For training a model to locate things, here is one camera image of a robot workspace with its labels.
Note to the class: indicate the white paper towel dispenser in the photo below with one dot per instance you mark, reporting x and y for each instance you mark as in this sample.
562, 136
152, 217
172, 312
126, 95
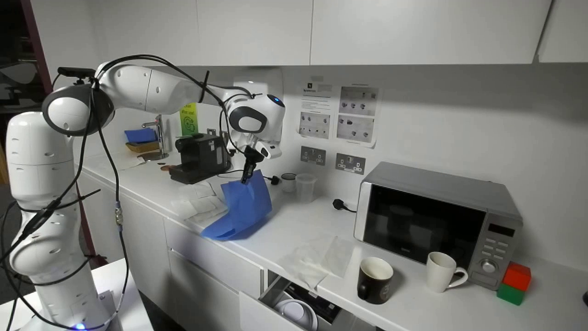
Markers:
257, 84

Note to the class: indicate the white bowl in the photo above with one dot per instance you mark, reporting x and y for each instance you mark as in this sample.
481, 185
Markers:
295, 312

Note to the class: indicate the dark red door frame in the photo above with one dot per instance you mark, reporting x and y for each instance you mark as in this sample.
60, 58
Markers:
34, 29

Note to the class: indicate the black microwave plug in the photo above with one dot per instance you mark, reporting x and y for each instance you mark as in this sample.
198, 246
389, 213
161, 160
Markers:
338, 204

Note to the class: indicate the brown-yellow pack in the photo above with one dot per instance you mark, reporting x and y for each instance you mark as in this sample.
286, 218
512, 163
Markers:
143, 149

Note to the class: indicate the double wall socket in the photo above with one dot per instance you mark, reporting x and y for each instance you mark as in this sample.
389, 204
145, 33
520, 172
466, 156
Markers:
349, 163
312, 154

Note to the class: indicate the blue pack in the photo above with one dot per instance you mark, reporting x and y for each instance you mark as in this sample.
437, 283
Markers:
139, 134

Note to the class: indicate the white robot table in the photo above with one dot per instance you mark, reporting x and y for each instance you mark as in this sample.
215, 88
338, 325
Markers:
121, 294

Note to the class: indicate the black mug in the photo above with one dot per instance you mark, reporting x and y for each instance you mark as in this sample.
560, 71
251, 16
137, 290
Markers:
374, 281

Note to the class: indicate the white notice with logo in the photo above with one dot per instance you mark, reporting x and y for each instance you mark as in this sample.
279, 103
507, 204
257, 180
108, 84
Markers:
316, 86

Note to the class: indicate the green block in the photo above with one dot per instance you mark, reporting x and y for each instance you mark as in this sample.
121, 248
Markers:
509, 296

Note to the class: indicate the yellow-green wall sign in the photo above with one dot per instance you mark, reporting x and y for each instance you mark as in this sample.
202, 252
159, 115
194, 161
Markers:
189, 119

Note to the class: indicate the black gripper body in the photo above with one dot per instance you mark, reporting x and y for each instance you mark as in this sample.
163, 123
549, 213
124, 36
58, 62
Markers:
251, 154

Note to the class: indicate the white mug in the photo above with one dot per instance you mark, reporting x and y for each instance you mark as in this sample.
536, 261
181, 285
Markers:
441, 272

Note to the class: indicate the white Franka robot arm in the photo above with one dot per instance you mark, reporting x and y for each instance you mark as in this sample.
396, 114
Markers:
36, 158

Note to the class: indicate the silver wall socket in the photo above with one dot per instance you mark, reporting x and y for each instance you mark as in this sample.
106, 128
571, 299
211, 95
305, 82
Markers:
211, 130

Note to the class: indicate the red-orange block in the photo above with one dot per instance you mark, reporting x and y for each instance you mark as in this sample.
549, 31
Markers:
518, 275

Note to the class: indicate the white lower cabinet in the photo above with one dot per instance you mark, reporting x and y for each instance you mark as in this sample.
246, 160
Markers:
202, 281

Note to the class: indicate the silver microwave oven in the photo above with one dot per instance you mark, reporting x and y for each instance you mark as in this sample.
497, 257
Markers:
428, 220

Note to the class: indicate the blue cloth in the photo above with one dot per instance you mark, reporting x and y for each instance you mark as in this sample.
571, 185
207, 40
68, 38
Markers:
244, 207

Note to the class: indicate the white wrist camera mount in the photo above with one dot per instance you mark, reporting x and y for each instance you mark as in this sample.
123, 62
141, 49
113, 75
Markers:
264, 149

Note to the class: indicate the open white drawer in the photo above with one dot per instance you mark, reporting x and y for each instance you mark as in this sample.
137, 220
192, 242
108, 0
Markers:
330, 309

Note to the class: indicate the black stereo camera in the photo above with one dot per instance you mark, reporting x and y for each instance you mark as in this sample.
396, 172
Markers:
69, 71

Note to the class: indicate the white upper cabinet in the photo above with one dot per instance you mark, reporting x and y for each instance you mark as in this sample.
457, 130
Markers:
244, 29

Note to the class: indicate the photo instruction sheet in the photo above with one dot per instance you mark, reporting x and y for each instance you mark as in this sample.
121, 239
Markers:
358, 99
354, 128
314, 123

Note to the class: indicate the white cabinet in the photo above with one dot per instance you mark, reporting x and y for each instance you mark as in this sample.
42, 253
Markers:
202, 281
244, 29

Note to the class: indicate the small white cup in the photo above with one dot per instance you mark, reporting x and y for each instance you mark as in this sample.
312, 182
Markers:
286, 182

